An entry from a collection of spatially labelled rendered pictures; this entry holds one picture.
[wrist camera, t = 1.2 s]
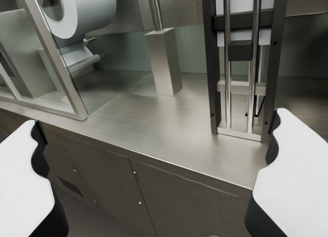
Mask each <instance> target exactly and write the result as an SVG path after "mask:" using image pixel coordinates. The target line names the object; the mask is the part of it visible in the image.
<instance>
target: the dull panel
mask: <svg viewBox="0 0 328 237"><path fill-rule="evenodd" d="M174 30H175V37H176V44H177V50H178V57H179V64H180V72H181V73H205V74H207V67H206V53H205V34H204V25H195V26H184V27H175V28H174ZM219 59H220V74H225V52H224V46H220V47H219ZM248 73H249V62H248V61H231V74H232V75H248ZM278 76H279V77H304V78H328V15H327V13H317V14H307V15H298V16H288V17H285V25H284V32H283V40H282V48H281V56H280V63H279V71H278Z"/></svg>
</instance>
